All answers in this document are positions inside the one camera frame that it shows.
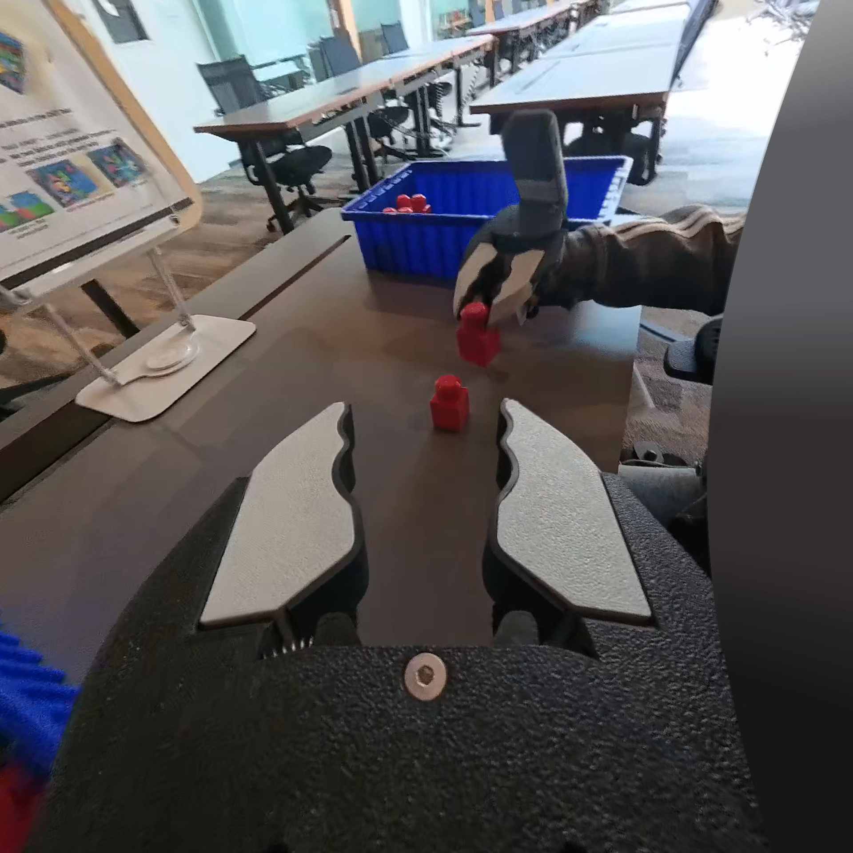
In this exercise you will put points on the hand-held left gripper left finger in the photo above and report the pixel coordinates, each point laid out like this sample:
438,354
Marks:
280,526

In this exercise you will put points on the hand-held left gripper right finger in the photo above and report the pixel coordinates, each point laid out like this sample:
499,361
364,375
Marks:
563,526

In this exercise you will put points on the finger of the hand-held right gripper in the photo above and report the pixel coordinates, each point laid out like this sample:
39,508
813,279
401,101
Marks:
521,290
472,276

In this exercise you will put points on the red single-stud block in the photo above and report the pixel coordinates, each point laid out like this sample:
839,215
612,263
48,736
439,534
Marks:
478,343
450,410

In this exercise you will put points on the person's right forearm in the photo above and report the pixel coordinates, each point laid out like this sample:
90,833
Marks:
640,260

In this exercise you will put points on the grey desk with wood edge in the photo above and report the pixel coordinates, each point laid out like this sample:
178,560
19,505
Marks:
520,20
586,83
626,40
293,110
440,53

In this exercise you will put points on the black mesh-back office chair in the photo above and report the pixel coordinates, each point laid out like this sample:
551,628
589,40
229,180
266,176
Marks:
693,40

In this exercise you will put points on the blue ribbed plastic bin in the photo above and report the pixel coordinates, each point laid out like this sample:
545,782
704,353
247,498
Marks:
33,700

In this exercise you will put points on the instruction sheet on stand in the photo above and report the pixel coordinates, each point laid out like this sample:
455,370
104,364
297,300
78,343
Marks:
170,160

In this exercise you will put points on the printed instruction sheet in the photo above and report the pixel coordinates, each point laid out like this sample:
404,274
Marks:
66,113

